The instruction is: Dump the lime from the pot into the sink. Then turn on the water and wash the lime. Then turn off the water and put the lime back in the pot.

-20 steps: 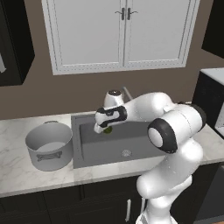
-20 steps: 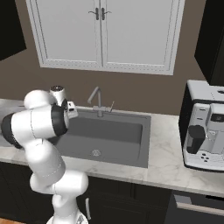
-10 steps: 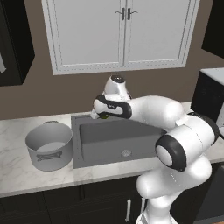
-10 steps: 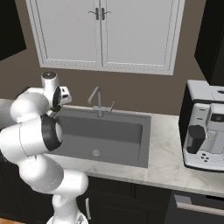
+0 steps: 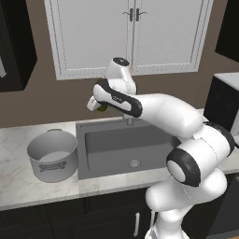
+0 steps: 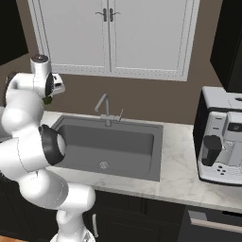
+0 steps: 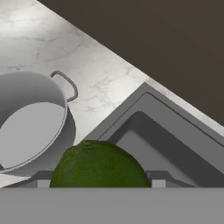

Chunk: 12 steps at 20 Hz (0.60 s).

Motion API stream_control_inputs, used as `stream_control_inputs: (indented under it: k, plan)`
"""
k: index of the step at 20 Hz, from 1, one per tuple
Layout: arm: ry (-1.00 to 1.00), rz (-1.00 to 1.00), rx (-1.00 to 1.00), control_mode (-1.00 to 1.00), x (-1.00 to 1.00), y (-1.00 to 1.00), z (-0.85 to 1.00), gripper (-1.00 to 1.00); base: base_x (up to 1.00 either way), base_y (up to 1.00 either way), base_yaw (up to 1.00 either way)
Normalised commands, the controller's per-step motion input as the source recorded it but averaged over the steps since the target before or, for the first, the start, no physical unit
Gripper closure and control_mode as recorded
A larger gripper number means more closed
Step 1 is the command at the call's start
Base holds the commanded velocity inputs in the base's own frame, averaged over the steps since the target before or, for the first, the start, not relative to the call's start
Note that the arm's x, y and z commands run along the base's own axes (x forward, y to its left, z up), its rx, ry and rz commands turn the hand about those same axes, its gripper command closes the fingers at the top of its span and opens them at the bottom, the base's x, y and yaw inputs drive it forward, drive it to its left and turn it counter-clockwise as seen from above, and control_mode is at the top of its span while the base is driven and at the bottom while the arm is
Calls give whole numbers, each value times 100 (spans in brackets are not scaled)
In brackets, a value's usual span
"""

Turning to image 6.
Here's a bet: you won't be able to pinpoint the grey sink basin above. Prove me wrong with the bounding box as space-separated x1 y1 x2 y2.
51 114 164 183

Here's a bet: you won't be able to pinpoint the green lime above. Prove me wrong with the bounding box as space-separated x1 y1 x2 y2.
43 95 54 106

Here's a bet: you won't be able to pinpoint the grey metal tap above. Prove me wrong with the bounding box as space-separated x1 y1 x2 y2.
94 93 125 128

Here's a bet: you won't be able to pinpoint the white cupboard door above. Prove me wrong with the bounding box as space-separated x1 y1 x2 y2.
108 0 194 78
37 0 112 73

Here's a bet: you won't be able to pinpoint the silver black coffee machine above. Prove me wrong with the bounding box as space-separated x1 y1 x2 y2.
192 85 242 187

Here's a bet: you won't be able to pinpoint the black base cupboard door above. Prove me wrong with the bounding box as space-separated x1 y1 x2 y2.
83 189 187 242

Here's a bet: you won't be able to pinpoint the black tall cupboard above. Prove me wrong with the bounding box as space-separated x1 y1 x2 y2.
209 0 242 95

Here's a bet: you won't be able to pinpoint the black dishwasher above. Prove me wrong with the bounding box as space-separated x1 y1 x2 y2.
177 205 242 242

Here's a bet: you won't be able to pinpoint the dark cupboard door handle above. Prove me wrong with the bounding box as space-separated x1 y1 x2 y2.
109 8 122 23
95 8 109 23

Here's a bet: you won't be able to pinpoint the white base cupboard handle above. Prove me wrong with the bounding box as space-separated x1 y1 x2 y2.
91 213 99 238

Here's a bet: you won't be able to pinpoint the silver dishwasher handle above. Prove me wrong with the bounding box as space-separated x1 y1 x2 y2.
187 210 242 235

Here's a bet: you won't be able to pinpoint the black wall unit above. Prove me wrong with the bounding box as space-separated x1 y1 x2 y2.
0 0 29 67

